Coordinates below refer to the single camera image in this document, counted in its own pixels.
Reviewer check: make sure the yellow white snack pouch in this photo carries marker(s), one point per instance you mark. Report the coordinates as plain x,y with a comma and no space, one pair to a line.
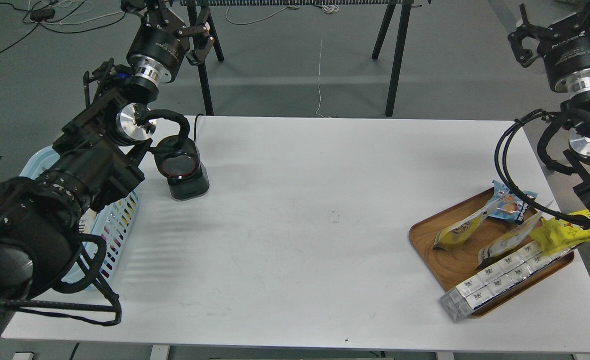
457,234

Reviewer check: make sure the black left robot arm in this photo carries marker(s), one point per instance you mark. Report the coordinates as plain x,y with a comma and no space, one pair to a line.
48,266

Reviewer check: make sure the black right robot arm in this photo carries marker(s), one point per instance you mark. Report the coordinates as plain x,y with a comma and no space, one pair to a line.
564,147

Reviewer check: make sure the light blue plastic basket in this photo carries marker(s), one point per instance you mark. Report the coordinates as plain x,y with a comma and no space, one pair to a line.
113,224

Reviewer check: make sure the blue snack packet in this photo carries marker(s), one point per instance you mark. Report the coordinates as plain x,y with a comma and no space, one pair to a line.
511,208

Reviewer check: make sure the beige clear snack pouch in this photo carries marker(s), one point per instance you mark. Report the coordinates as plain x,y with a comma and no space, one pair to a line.
507,242

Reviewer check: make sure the silver white snack box pack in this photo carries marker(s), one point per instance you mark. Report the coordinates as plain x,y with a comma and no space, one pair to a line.
499,282

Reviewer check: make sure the yellow cartoon snack packet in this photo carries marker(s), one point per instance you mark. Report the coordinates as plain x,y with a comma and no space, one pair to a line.
555,235

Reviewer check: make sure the black barcode scanner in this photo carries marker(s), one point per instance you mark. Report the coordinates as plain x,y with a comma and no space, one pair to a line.
186,175

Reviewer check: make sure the brown wooden tray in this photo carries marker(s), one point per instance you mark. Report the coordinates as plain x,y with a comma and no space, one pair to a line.
451,267

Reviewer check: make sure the black metal table frame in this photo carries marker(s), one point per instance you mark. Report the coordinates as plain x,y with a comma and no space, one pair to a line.
391,5

